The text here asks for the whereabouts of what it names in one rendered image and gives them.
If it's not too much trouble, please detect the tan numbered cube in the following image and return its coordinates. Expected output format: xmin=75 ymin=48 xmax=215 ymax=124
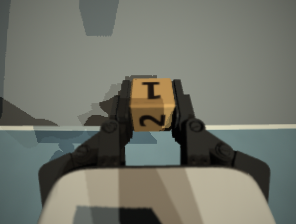
xmin=129 ymin=78 xmax=175 ymax=132

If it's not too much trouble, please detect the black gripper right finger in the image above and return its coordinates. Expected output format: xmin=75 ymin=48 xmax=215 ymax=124
xmin=171 ymin=79 xmax=270 ymax=204

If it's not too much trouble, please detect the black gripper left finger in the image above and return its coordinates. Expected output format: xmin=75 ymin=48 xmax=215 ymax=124
xmin=38 ymin=80 xmax=133 ymax=208

